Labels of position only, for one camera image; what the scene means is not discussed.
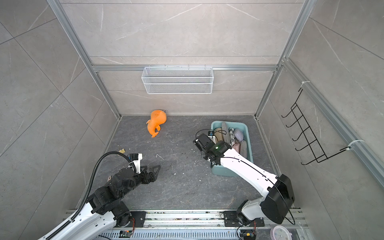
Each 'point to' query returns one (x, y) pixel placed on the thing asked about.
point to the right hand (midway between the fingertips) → (210, 153)
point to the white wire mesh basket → (177, 80)
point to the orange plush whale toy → (158, 117)
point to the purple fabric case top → (238, 134)
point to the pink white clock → (280, 232)
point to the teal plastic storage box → (220, 170)
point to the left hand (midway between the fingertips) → (156, 165)
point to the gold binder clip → (122, 151)
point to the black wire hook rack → (308, 136)
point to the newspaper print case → (231, 135)
